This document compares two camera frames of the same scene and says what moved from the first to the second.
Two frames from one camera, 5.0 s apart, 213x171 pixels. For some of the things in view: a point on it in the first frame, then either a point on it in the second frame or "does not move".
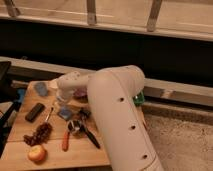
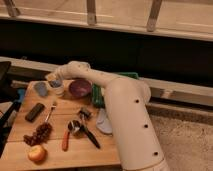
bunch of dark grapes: (40, 136) does not move
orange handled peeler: (65, 140) does not move
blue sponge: (65, 113) -> (55, 83)
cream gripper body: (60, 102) -> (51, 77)
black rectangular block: (34, 111) does not move
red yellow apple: (37, 153) does not move
